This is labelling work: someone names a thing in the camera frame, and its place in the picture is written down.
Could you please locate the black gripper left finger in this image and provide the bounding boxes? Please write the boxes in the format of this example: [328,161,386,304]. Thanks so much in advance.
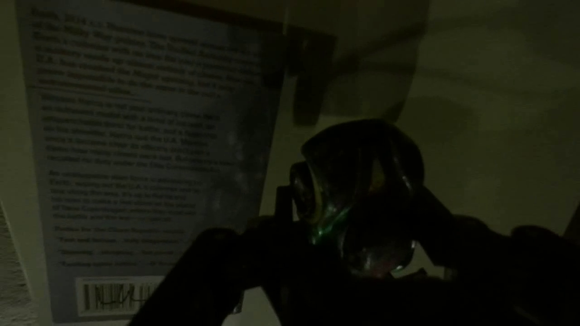
[127,222,295,326]

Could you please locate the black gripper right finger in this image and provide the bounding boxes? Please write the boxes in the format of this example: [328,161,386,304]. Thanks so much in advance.
[422,213,580,326]

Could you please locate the white lattice cabinet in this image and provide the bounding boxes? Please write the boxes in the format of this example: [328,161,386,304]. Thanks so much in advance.
[0,0,580,326]

